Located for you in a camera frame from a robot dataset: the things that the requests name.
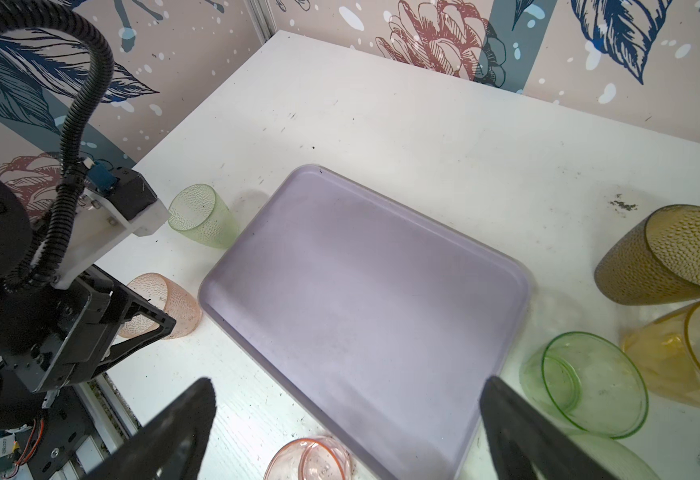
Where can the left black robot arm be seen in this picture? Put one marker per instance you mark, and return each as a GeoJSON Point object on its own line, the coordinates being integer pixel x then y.
{"type": "Point", "coordinates": [21, 241]}

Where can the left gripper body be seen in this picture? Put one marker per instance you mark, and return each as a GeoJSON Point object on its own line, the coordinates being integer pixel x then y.
{"type": "Point", "coordinates": [78, 333]}

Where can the pink textured cup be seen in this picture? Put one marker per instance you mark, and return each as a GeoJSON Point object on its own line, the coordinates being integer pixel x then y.
{"type": "Point", "coordinates": [172, 299]}

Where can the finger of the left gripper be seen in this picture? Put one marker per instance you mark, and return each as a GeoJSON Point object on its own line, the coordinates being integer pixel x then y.
{"type": "Point", "coordinates": [127, 306]}

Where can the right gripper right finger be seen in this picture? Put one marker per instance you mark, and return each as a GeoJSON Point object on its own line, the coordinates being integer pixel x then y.
{"type": "Point", "coordinates": [523, 444]}

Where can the pale green textured cup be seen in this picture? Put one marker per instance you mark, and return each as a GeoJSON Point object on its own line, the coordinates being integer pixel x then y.
{"type": "Point", "coordinates": [613, 456]}

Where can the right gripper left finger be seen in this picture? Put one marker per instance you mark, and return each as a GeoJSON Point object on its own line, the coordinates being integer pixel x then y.
{"type": "Point", "coordinates": [172, 445]}

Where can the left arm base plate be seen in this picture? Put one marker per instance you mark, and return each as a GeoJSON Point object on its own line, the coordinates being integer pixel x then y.
{"type": "Point", "coordinates": [79, 434]}

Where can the green smooth cup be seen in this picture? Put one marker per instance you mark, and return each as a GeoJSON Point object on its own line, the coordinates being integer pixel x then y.
{"type": "Point", "coordinates": [588, 383]}

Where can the pink smooth cup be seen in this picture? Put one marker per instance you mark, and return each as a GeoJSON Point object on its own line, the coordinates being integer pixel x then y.
{"type": "Point", "coordinates": [320, 457]}

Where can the brown textured cup back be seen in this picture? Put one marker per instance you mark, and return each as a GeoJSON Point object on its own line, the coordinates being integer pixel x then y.
{"type": "Point", "coordinates": [656, 262]}

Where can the lilac plastic tray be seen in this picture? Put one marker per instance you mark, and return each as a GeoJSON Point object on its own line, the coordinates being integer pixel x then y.
{"type": "Point", "coordinates": [382, 323]}

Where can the yellow smooth cup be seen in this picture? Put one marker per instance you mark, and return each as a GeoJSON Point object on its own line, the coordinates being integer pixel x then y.
{"type": "Point", "coordinates": [667, 354]}

